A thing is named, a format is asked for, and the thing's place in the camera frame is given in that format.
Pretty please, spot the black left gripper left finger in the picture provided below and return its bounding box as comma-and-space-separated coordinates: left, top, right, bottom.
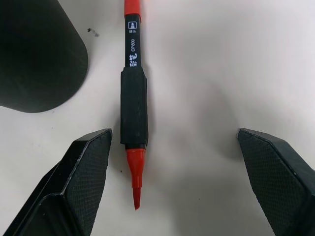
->
0, 128, 113, 236

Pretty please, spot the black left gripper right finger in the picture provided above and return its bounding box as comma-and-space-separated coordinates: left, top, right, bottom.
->
237, 127, 315, 236

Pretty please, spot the red black marker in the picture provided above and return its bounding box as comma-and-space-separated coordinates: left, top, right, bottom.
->
120, 0, 149, 211

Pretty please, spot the black cup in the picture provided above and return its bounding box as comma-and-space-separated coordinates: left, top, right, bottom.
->
0, 0, 89, 114

